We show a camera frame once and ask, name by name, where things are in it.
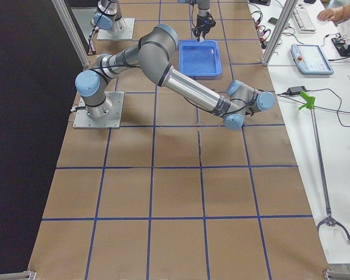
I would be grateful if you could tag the smartphone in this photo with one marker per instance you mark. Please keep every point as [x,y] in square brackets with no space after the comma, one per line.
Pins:
[273,20]

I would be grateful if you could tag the black power brick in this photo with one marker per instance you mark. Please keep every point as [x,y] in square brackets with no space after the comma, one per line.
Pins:
[295,90]

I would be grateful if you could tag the teach pendant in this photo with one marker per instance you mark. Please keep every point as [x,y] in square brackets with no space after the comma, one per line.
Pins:
[311,60]

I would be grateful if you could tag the white keyboard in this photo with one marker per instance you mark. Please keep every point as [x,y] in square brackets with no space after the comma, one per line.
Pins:
[302,19]

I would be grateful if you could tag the blue plastic tray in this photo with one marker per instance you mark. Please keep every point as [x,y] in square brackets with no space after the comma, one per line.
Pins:
[200,59]

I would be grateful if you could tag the person's hand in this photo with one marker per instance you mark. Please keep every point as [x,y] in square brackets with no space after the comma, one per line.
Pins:
[333,14]

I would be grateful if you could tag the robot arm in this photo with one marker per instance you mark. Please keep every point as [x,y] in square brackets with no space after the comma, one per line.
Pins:
[203,6]
[152,56]

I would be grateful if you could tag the brown paper table cover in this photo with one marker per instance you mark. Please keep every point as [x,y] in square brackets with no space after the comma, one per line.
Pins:
[174,195]

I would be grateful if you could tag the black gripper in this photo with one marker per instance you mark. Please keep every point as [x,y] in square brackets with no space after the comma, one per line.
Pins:
[203,24]

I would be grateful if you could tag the aluminium frame post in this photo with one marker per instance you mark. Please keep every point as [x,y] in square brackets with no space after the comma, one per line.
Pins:
[279,29]

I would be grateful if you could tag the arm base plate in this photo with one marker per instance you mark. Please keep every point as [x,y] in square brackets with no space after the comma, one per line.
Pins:
[122,29]
[107,115]

